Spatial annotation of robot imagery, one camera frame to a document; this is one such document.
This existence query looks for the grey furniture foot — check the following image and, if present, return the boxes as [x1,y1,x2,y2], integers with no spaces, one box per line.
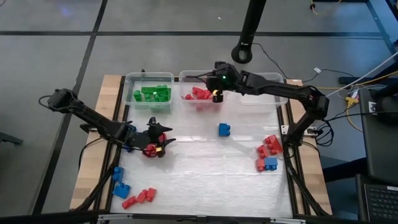
[0,132,24,146]

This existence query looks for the clear plastic bin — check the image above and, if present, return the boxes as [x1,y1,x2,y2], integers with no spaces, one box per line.
[178,70,229,112]
[122,72,175,114]
[234,72,289,106]

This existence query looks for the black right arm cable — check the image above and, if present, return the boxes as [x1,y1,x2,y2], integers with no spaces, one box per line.
[315,110,398,147]

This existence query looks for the white translucent table mat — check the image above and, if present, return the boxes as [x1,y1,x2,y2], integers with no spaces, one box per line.
[110,81,294,218]

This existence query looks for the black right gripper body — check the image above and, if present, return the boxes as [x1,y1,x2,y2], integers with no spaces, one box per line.
[205,67,242,94]

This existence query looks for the black camera stand pole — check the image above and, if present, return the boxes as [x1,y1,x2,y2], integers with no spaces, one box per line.
[231,0,267,65]

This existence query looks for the black monitor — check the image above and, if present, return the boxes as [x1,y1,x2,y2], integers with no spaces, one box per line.
[359,86,398,187]

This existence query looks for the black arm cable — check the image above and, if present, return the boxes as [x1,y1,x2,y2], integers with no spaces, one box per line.
[79,136,105,170]
[315,110,398,147]

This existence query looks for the black floor cable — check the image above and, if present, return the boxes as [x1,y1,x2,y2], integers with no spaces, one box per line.
[251,42,357,84]

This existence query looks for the dark metal beam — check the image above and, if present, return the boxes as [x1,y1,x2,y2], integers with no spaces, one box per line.
[365,0,398,54]

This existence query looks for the black laptop keyboard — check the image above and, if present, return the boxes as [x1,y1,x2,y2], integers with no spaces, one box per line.
[356,174,398,223]

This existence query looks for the white floor cable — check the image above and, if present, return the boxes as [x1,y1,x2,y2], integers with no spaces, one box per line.
[323,51,398,99]

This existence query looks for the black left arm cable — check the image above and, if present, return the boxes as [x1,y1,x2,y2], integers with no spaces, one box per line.
[79,136,105,170]

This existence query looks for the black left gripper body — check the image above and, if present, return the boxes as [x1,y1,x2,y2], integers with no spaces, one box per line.
[123,126,156,153]

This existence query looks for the large red building block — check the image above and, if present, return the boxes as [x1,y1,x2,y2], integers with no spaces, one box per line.
[264,134,284,156]

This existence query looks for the yellow floor cable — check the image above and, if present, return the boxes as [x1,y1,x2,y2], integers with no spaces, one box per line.
[309,0,343,16]
[312,70,398,91]

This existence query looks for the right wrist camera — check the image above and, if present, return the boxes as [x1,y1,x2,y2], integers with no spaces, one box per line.
[217,70,233,86]

